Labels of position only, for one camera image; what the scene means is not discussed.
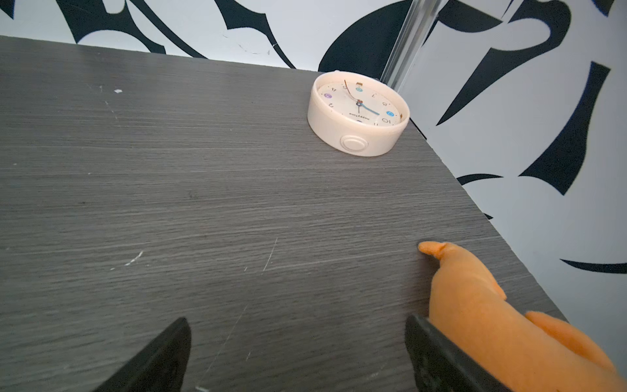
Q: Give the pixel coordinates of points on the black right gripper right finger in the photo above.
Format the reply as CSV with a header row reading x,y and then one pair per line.
x,y
439,364

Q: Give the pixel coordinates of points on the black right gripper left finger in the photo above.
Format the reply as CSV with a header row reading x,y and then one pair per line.
x,y
160,366

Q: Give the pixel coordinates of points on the orange plush fish toy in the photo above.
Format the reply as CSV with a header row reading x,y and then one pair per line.
x,y
525,352

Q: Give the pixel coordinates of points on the round beige alarm clock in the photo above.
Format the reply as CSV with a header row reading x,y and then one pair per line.
x,y
355,114

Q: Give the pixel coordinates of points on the aluminium cage frame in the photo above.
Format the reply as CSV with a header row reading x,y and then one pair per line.
x,y
420,19

